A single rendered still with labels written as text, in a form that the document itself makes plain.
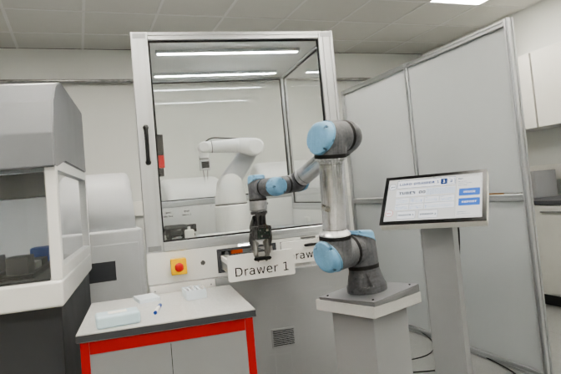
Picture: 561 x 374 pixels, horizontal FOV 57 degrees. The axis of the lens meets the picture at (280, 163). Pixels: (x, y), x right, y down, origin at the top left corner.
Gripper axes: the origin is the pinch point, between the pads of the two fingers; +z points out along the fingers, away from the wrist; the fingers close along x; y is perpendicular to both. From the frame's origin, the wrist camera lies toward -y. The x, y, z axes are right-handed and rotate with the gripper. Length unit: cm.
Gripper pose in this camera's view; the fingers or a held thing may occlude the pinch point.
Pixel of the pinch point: (261, 258)
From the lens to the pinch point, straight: 224.8
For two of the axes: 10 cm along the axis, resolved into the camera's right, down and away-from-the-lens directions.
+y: 2.6, -0.7, -9.6
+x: 9.6, -0.7, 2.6
